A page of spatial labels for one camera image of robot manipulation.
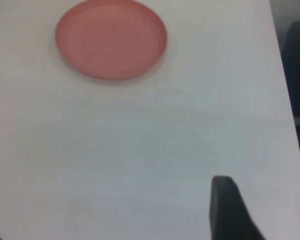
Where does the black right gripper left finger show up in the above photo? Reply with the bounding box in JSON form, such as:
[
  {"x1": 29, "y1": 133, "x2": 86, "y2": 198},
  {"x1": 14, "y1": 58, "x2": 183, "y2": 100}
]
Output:
[{"x1": 209, "y1": 175, "x2": 267, "y2": 240}]

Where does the pink round plate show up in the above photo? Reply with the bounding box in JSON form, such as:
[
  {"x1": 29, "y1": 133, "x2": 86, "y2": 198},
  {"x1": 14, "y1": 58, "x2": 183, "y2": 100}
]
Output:
[{"x1": 54, "y1": 0, "x2": 169, "y2": 81}]

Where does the black chair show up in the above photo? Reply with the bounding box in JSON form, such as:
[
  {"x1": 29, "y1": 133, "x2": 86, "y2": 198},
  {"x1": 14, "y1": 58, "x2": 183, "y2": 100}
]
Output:
[{"x1": 279, "y1": 19, "x2": 300, "y2": 186}]

